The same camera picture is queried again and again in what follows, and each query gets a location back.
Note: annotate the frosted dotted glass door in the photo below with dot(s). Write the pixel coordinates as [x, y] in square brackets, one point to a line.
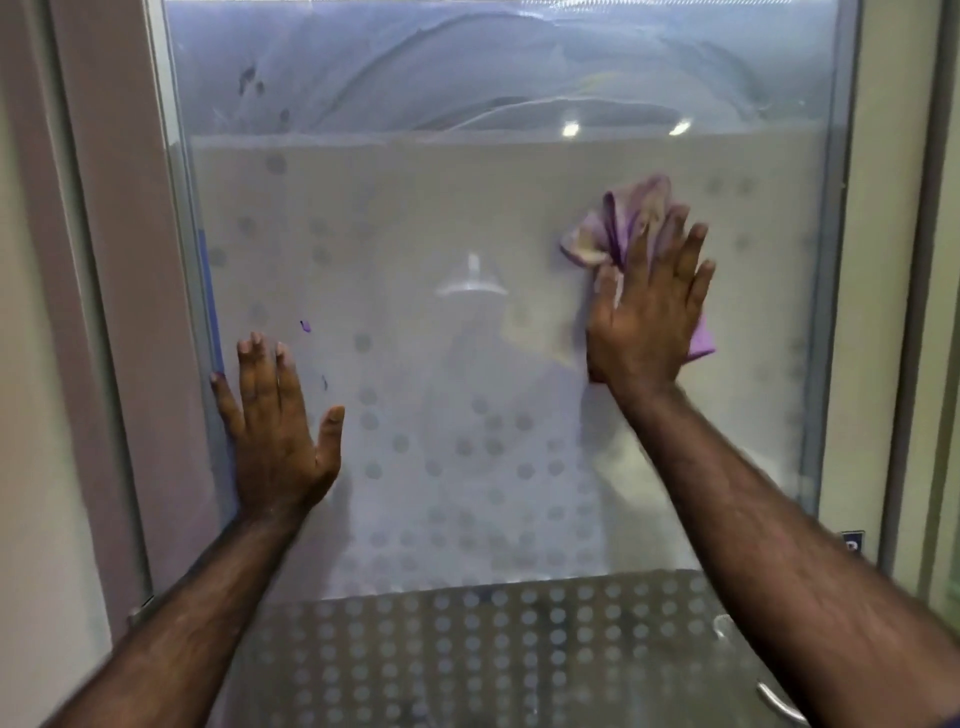
[480, 187]

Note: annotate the person's right thumb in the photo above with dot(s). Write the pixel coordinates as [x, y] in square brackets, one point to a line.
[606, 289]

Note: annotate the purple cleaning cloth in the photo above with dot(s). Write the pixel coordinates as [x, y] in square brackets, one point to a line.
[611, 225]

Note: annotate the person's left middle finger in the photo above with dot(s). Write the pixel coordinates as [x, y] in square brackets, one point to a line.
[264, 371]

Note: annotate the person's left little finger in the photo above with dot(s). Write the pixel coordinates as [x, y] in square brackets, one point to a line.
[225, 401]

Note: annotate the person's right hand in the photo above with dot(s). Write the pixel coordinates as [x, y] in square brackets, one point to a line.
[645, 330]

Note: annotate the person's right forearm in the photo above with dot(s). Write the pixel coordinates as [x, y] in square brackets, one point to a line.
[780, 570]

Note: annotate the person's right middle finger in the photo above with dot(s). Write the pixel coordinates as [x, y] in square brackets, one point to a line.
[670, 244]

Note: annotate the person's left thumb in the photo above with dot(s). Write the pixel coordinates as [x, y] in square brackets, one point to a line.
[331, 435]

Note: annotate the beige door frame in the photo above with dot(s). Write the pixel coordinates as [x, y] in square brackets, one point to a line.
[112, 300]

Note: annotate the person's right little finger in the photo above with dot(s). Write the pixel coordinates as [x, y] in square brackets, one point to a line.
[703, 289]

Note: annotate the person's left hand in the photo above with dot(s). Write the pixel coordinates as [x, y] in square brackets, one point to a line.
[274, 457]

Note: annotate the small black lock plate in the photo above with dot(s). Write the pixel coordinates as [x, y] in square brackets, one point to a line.
[852, 541]

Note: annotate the person's left forearm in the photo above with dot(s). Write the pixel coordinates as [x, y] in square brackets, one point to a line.
[180, 637]

